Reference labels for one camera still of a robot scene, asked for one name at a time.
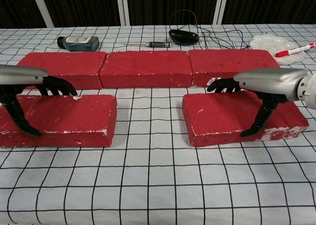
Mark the red brick white curl mark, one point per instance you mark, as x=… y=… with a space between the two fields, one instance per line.
x=222 y=61

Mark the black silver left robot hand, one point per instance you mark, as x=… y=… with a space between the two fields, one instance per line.
x=24 y=74

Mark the red brick white scuffed corner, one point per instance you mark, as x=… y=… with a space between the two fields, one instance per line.
x=217 y=116

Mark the red foam brick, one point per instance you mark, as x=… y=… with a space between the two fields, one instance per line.
x=64 y=61
x=145 y=66
x=64 y=116

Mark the dark ink bottle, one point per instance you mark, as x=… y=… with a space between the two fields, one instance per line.
x=79 y=42

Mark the white plastic paint palette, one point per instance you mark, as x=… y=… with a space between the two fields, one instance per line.
x=266 y=43

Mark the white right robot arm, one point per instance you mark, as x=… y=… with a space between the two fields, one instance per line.
x=309 y=89

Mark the black oval dish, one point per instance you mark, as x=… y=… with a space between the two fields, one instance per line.
x=184 y=37

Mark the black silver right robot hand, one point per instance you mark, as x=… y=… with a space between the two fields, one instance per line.
x=271 y=79

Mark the red white marker pen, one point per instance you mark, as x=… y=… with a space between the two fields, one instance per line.
x=293 y=50

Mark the white black grid tablecloth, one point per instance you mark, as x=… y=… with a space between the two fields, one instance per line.
x=158 y=173

